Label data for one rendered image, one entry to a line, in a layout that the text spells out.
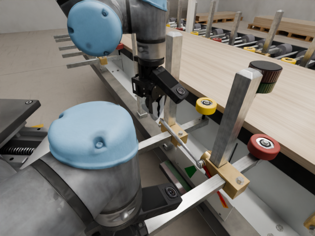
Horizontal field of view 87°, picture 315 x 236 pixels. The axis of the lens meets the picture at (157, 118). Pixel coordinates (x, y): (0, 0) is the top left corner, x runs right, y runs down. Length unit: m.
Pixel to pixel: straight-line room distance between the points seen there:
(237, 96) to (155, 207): 0.26
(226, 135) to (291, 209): 0.41
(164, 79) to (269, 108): 0.46
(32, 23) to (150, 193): 7.84
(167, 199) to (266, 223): 0.51
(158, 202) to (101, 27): 0.29
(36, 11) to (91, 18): 7.66
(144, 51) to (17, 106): 0.34
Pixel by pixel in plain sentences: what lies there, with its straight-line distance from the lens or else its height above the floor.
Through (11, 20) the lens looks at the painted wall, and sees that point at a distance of 8.07.
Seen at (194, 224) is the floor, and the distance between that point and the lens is 1.37.
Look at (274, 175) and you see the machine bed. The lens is 0.72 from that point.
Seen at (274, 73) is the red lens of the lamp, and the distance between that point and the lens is 0.39.
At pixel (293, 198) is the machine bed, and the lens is 0.74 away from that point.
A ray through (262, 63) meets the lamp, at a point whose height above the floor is 1.15.
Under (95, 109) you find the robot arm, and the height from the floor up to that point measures 1.18.
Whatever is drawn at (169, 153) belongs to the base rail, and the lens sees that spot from 0.74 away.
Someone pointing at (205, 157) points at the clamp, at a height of 0.86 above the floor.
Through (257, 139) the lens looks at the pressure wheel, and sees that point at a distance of 0.59.
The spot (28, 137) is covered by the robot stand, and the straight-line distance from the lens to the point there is 0.52.
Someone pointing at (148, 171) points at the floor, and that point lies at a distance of 1.53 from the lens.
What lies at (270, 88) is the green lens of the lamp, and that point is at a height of 1.11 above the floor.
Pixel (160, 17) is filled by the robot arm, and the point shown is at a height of 1.22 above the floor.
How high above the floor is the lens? 1.27
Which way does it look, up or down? 38 degrees down
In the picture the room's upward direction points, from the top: straight up
